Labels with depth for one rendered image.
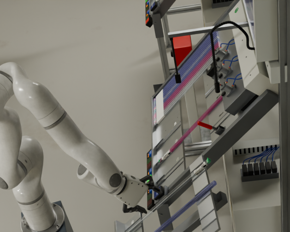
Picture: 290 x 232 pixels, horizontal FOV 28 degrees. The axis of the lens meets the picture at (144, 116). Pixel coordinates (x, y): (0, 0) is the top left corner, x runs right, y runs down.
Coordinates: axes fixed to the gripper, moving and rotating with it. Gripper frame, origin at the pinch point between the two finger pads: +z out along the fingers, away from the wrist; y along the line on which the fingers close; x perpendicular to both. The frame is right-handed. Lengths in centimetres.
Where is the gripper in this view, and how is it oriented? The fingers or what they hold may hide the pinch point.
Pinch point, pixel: (150, 200)
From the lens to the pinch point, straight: 215.5
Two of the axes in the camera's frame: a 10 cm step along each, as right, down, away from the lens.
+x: 3.5, 4.0, -8.5
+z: 7.4, 4.4, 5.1
